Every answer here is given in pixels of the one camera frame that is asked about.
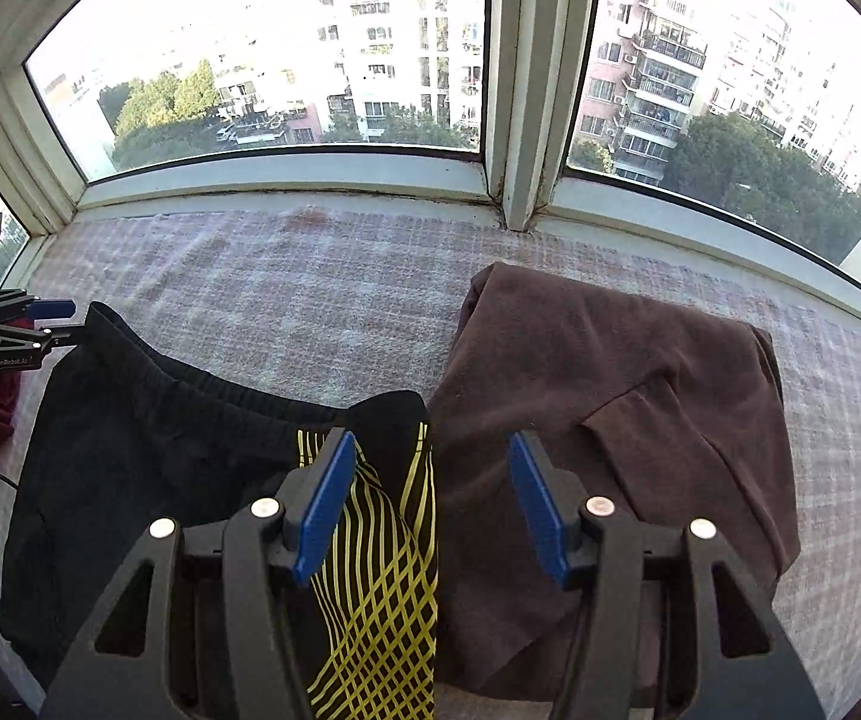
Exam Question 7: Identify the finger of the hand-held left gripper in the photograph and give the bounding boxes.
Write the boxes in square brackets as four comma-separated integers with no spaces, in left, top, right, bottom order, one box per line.
[0,321,92,352]
[0,289,77,325]

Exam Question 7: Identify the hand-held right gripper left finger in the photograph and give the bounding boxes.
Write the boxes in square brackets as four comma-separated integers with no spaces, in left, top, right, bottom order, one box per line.
[40,427,360,720]

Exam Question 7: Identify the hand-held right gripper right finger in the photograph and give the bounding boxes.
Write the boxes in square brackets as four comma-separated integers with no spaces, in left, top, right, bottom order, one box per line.
[507,431,825,720]

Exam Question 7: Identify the black pants with yellow pattern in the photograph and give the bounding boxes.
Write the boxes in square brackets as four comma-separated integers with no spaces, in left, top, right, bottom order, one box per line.
[0,301,439,720]

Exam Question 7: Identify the brown folded garment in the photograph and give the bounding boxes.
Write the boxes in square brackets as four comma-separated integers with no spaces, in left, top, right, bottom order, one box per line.
[426,262,802,702]

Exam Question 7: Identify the pink checked blanket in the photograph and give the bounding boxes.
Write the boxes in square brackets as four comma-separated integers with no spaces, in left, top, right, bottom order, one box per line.
[0,206,861,720]

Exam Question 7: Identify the white window frame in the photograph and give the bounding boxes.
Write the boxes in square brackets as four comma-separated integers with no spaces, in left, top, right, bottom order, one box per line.
[0,0,861,350]

